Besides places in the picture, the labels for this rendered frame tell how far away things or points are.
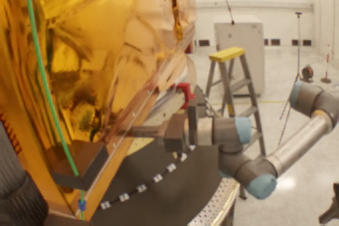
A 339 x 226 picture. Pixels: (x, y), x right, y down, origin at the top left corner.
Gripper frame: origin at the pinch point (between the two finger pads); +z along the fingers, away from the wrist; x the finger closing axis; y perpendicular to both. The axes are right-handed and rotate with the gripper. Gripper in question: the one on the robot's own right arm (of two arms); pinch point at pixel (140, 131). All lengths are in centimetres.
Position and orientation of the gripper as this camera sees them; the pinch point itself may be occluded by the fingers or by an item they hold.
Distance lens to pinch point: 74.1
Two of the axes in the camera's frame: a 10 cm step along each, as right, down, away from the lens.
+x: 2.1, -4.3, 8.8
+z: -9.7, 0.2, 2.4
